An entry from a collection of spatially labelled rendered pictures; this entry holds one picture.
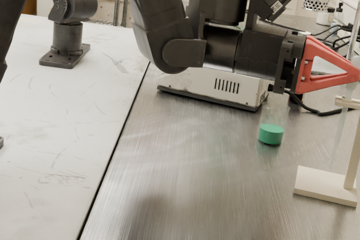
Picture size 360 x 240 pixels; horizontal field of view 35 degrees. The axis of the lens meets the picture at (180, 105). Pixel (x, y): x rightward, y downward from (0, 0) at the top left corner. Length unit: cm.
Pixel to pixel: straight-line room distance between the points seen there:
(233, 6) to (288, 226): 28
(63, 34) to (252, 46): 60
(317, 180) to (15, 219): 40
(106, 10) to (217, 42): 284
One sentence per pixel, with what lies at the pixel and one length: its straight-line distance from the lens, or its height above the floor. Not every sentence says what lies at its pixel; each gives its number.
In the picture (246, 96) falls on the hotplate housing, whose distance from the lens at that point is 104.
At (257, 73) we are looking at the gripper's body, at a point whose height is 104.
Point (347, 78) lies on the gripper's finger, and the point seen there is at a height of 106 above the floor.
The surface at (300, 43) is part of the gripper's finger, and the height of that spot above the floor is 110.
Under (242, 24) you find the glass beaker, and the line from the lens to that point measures 105.
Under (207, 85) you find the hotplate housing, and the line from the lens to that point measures 106.
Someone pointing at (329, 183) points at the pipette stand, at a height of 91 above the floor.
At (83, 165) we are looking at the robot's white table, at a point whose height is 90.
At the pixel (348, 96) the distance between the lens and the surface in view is 76.
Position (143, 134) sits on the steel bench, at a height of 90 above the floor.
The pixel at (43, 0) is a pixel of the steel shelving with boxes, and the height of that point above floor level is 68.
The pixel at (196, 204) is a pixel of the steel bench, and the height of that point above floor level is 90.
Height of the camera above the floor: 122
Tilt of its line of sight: 18 degrees down
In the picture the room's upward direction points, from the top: 8 degrees clockwise
